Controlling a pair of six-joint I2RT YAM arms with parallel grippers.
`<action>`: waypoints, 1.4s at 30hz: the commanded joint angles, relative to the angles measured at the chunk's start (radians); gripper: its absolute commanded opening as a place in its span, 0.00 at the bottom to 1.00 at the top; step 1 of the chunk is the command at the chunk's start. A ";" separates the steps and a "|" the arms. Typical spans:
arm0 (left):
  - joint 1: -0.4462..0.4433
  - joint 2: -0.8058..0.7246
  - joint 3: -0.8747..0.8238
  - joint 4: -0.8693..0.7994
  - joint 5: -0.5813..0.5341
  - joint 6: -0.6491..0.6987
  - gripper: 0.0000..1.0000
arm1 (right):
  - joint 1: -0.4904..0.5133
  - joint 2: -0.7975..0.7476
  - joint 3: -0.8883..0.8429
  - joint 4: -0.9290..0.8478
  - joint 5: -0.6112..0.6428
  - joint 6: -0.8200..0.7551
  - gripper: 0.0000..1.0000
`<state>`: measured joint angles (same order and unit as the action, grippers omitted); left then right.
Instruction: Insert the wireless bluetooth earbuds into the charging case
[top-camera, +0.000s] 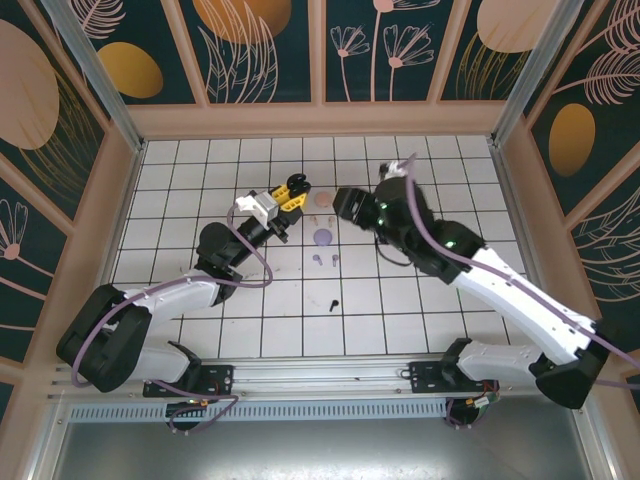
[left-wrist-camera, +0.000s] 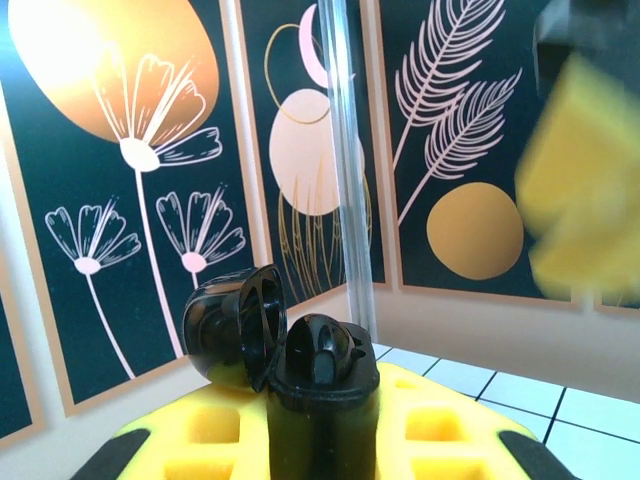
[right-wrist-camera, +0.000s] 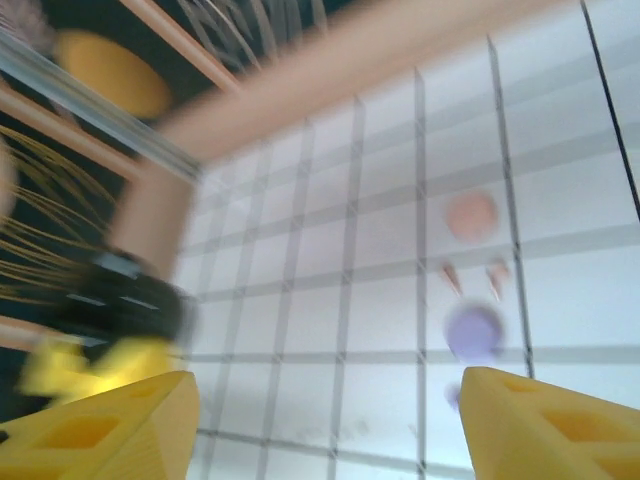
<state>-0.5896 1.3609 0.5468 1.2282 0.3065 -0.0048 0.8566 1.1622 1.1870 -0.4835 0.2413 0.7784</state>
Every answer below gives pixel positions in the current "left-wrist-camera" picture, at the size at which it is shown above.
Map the peach circle wall art panel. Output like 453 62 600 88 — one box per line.
234 0 391 306

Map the dark wall art panel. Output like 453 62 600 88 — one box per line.
0 289 46 444

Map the leaf outline wall art panel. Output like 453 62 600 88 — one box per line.
592 289 640 317

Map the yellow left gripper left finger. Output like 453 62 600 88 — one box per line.
69 364 274 480

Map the feather orange circle art panel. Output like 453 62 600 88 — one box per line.
372 0 586 311

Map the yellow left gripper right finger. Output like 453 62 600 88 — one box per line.
373 360 584 480

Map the black wireless earbud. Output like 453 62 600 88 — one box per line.
284 313 364 386

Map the aluminium corner post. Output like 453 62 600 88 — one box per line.
317 0 379 346

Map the flower wall art panel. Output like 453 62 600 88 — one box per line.
0 0 266 419

